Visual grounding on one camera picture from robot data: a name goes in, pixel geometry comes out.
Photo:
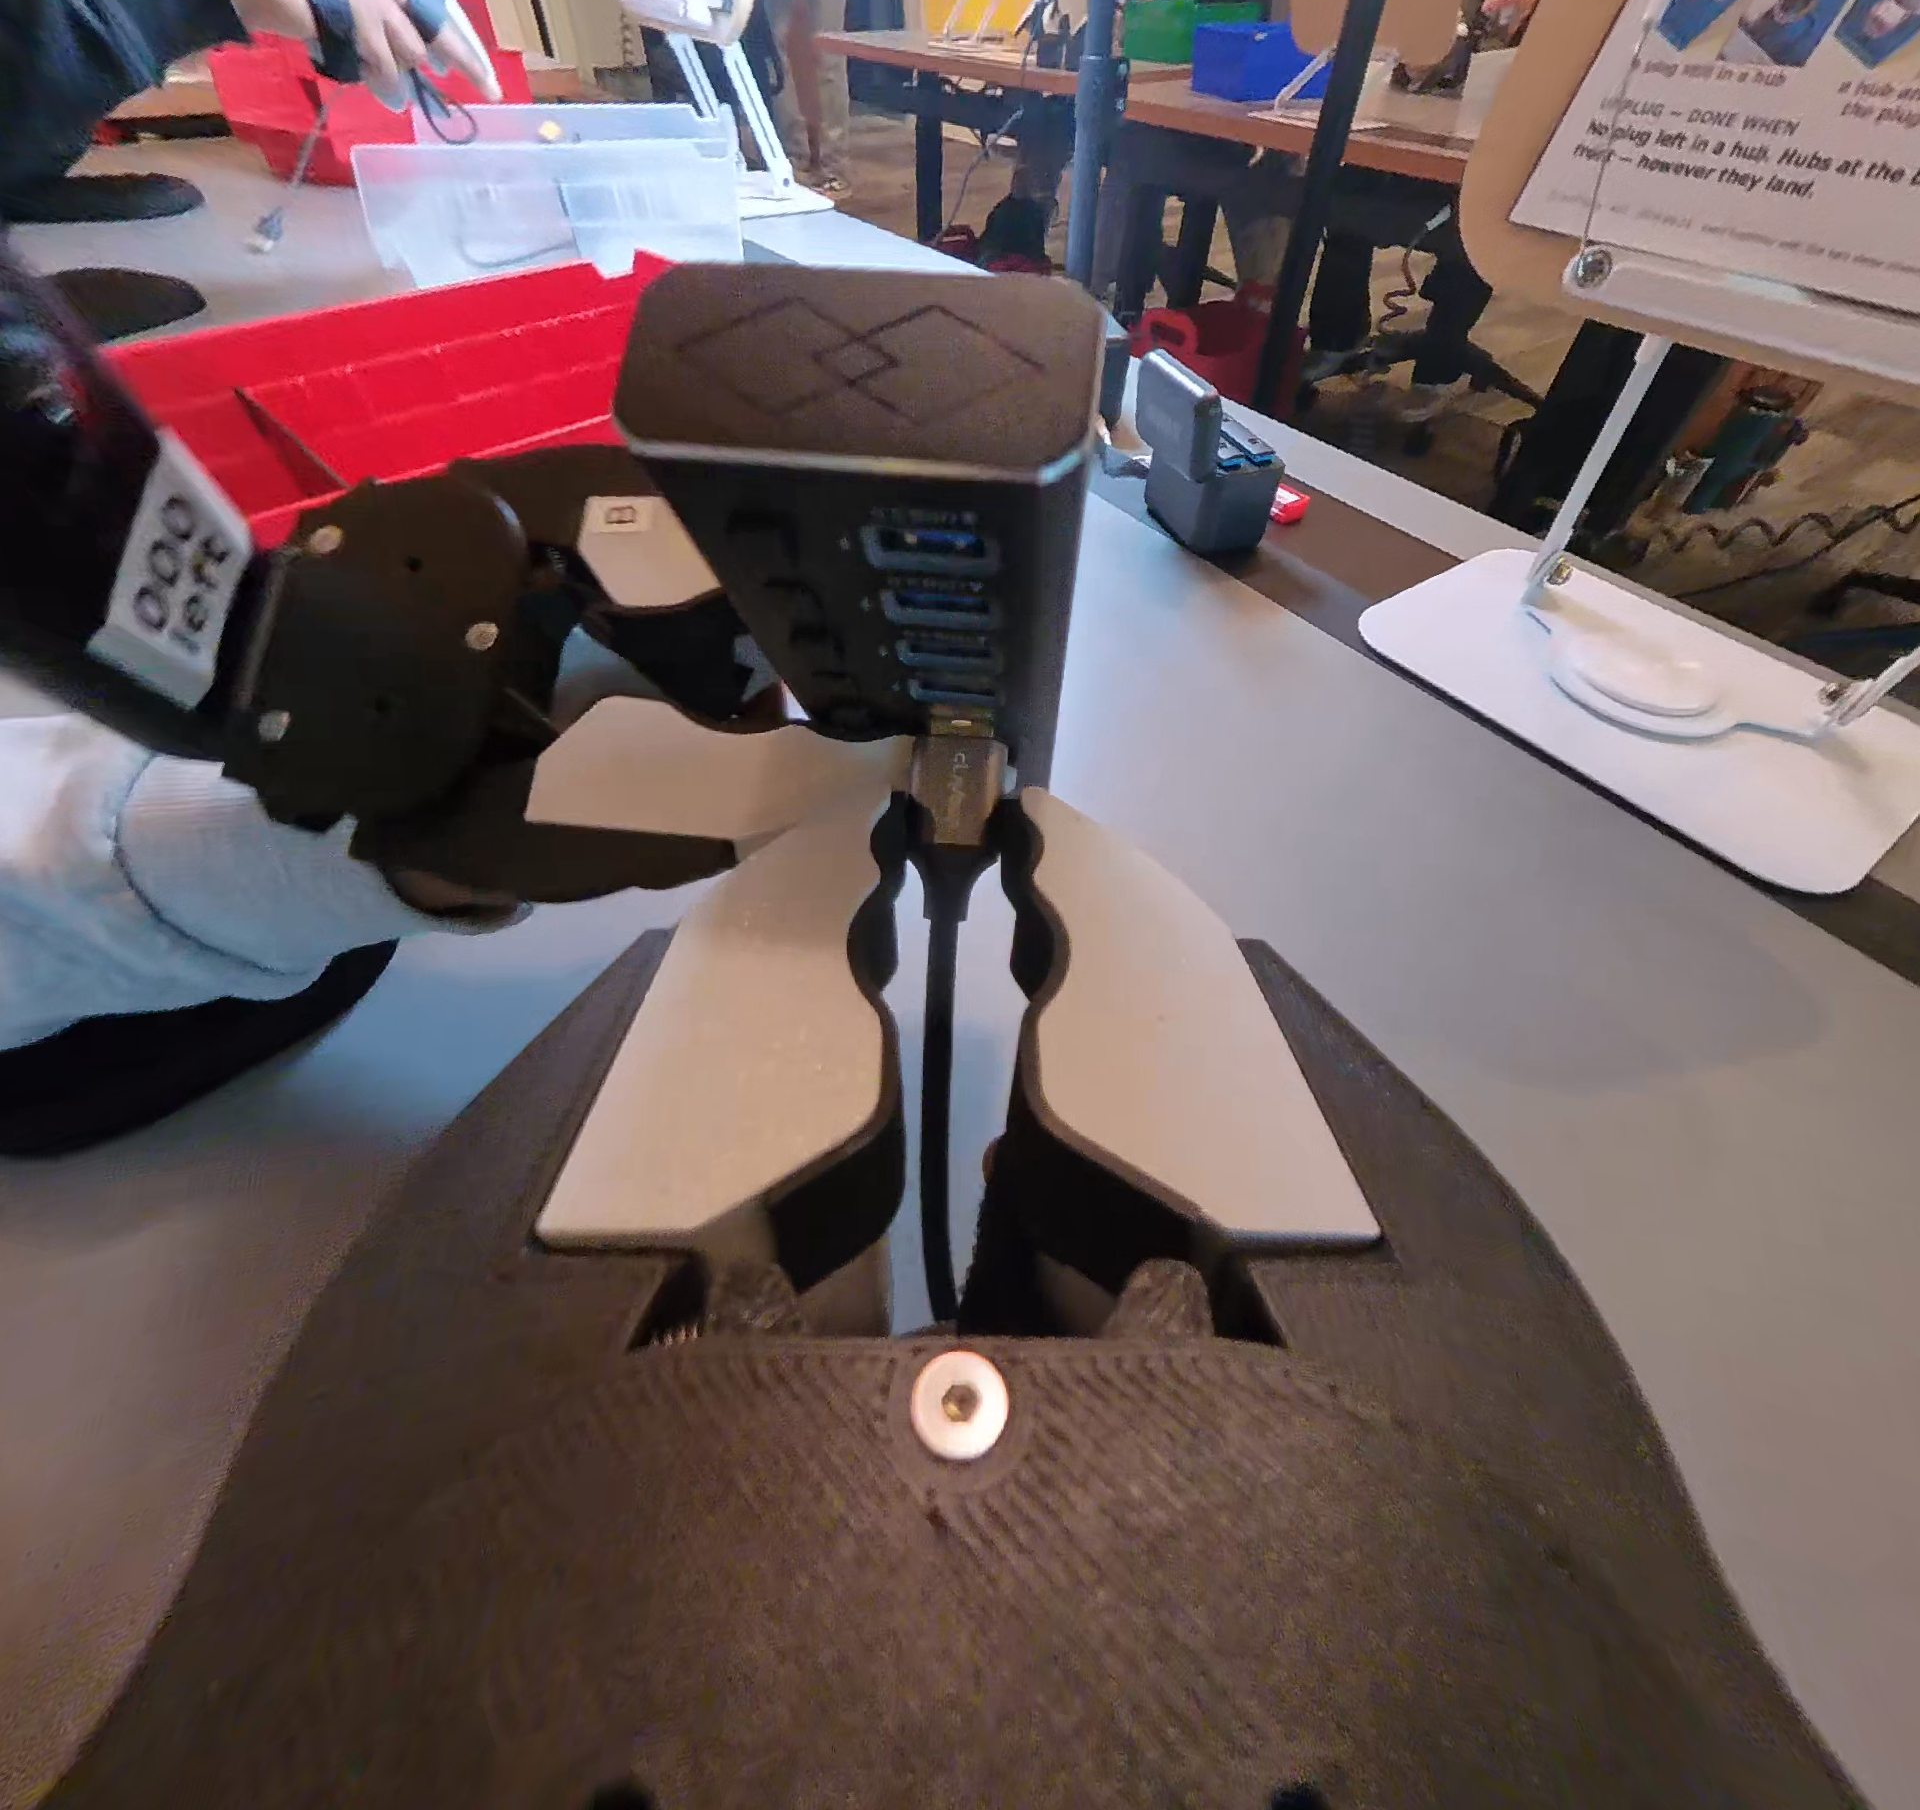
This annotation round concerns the white sign stand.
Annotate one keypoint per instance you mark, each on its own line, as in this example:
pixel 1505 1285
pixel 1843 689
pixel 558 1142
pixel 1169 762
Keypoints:
pixel 1499 671

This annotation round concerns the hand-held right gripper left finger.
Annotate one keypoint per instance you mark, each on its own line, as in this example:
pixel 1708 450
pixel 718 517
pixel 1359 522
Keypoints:
pixel 719 1061

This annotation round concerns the small clear plastic bin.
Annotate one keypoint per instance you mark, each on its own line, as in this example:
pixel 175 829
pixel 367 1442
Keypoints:
pixel 525 214

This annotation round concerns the another person's forearm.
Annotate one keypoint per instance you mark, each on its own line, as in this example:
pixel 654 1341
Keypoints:
pixel 91 27

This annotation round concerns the green plastic bin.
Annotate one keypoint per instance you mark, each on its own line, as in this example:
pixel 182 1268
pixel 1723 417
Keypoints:
pixel 1178 29

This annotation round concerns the black usb hub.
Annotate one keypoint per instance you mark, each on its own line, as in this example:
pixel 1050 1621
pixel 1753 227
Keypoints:
pixel 855 371

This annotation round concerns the person's left forearm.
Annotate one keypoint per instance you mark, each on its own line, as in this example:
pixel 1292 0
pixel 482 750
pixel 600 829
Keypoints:
pixel 179 910

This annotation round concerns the blue plastic bin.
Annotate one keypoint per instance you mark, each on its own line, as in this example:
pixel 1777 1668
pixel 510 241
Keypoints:
pixel 1254 63

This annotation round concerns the yellow plastic bin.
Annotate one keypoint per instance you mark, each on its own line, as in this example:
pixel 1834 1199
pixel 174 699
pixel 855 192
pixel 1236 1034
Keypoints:
pixel 977 13

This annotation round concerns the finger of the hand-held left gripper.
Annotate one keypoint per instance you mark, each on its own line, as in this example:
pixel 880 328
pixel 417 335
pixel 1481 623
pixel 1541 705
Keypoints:
pixel 644 552
pixel 691 775

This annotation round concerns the red plastic bin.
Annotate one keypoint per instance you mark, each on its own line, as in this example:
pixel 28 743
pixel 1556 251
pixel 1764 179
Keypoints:
pixel 390 371
pixel 287 102

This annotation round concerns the grey battery charging case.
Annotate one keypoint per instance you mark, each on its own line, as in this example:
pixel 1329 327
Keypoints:
pixel 1199 477

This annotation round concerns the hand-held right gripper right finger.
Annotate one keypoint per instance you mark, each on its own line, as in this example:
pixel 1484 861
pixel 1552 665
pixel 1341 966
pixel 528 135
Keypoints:
pixel 1184 1074

